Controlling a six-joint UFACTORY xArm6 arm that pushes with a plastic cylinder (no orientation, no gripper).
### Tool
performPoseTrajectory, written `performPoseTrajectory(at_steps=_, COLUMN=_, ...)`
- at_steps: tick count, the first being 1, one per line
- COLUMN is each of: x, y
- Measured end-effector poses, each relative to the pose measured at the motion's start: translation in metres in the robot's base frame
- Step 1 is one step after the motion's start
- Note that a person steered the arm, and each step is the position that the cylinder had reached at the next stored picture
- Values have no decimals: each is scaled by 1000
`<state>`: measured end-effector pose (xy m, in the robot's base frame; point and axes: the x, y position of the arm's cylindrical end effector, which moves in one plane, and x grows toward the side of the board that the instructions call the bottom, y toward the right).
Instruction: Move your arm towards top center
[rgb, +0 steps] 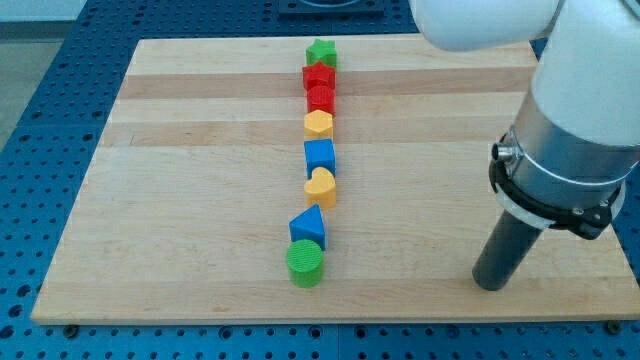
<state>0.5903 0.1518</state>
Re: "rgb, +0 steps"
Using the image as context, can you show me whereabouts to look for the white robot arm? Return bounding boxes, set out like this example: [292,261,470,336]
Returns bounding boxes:
[410,0,639,239]

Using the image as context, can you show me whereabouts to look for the yellow heart block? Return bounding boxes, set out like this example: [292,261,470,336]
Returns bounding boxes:
[304,167,337,209]

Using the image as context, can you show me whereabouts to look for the blue cube block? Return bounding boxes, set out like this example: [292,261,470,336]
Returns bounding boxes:
[304,138,336,179]

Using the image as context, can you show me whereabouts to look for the blue triangle block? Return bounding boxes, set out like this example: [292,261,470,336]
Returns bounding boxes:
[289,204,327,251]

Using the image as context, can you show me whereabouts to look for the yellow hexagon block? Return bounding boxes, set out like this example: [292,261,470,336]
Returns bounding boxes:
[303,110,334,140]

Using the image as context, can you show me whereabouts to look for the green cylinder block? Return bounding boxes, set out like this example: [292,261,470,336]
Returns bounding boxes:
[285,239,324,288]

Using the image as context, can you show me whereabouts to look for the red cylinder block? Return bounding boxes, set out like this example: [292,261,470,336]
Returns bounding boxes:
[306,85,335,115]

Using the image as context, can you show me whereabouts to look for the light wooden board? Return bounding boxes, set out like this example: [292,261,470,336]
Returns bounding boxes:
[31,34,639,325]

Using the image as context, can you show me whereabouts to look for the red star block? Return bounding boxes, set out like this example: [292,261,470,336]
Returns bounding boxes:
[302,61,336,90]

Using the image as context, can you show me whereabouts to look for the green star block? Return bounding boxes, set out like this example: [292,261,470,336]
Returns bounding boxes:
[305,39,338,68]

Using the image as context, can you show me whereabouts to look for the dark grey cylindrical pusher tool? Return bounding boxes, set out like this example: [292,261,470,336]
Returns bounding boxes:
[472,210,542,291]

